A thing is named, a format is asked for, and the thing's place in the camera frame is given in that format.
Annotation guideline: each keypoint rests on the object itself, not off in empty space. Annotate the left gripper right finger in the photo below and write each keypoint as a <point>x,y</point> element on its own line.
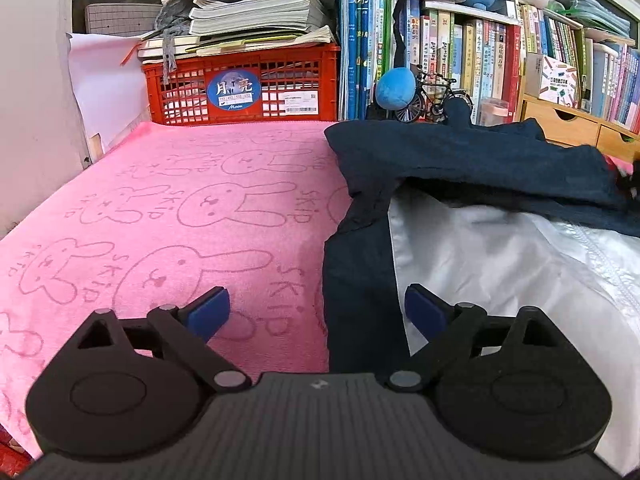
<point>513,387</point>

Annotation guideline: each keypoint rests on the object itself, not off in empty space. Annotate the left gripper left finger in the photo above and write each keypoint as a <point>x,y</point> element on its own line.
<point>121,387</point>

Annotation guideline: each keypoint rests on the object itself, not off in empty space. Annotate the white and navy jacket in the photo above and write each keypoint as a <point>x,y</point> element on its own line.
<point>494,216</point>

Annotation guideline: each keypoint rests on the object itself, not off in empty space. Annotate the wooden drawer organizer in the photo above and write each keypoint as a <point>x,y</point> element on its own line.
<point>568,127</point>

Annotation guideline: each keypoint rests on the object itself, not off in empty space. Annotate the row of books right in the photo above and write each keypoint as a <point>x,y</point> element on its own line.
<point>607,65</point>

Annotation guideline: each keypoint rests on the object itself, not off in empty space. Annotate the row of books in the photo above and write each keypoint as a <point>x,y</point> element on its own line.
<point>607,65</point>
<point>480,48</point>

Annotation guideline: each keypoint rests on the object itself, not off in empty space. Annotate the white colourful card box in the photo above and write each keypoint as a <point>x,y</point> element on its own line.
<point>550,80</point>

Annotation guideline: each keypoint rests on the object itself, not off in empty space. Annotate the stack of teal folders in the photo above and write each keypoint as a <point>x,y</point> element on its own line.
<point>592,14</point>

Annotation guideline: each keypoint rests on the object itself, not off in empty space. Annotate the pink bunny towel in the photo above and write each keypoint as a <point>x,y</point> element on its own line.
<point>170,213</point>

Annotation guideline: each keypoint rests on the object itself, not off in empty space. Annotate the miniature black bicycle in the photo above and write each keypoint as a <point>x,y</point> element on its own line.
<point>433,91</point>

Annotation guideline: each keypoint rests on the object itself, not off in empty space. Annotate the row of books left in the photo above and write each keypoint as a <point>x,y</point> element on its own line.
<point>480,48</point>

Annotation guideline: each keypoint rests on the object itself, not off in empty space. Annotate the blue plush ball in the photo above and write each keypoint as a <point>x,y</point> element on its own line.
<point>396,88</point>

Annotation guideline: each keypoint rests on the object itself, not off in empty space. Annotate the white paper sheet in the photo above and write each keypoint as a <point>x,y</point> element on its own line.
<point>109,87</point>

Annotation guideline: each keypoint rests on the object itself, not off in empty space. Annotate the red plastic crate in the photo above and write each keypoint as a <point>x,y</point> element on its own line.
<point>262,86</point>

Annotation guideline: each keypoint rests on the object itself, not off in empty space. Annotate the stack of papers and books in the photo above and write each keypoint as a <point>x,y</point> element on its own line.
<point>185,28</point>

